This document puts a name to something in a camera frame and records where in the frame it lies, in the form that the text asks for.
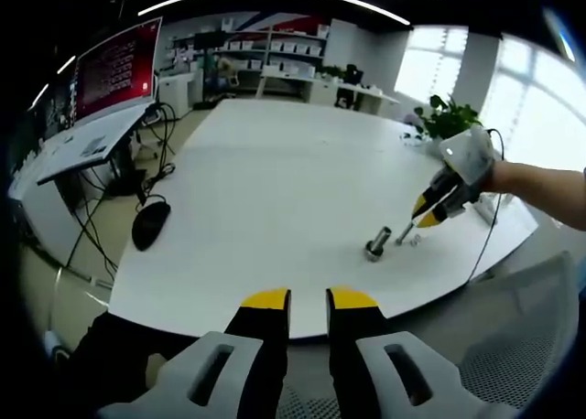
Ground black office chair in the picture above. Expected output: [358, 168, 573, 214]
[335, 63, 366, 110]

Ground large red screen monitor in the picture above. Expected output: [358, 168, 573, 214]
[71, 16, 164, 124]

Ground black floor cables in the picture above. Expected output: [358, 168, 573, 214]
[63, 102, 178, 283]

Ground grey mesh office chair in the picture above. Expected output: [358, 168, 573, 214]
[274, 250, 583, 419]

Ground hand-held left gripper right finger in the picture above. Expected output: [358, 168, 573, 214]
[325, 285, 518, 419]

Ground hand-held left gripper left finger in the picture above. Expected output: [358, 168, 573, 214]
[98, 287, 292, 419]

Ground white side desk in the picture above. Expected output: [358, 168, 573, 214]
[7, 102, 159, 205]

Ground small threaded steel stud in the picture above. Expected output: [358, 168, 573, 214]
[394, 221, 416, 247]

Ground green potted plant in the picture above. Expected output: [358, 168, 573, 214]
[413, 94, 483, 142]

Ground large threaded steel stud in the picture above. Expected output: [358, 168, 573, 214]
[364, 226, 393, 263]

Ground storage shelving unit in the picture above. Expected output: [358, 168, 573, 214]
[168, 19, 331, 91]

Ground person's dark trouser leg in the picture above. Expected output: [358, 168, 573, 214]
[58, 311, 196, 412]

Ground white low cabinet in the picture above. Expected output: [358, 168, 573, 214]
[157, 73, 206, 119]

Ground black computer mouse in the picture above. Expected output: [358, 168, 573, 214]
[131, 199, 172, 252]

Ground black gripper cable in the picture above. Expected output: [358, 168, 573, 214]
[465, 127, 505, 284]

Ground white long desk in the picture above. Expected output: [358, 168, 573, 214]
[255, 65, 400, 117]

